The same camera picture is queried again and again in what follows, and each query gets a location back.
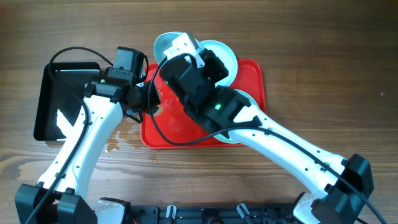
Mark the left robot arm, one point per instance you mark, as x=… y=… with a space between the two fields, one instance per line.
x=59 y=196

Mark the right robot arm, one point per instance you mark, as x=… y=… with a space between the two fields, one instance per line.
x=337 y=188

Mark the white plate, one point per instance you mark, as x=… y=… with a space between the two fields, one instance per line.
x=161 y=43
x=223 y=139
x=227 y=56

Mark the green and yellow sponge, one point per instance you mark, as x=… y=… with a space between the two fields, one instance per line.
x=157 y=110

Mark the black rectangular water tub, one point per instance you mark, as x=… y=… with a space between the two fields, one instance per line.
x=57 y=109

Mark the red plastic tray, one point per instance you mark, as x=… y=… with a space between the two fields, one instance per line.
x=179 y=127

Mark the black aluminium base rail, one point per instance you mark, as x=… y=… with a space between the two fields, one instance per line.
x=270 y=213

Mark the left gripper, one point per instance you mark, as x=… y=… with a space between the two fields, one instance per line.
x=152 y=97

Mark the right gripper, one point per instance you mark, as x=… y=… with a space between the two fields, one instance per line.
x=214 y=65

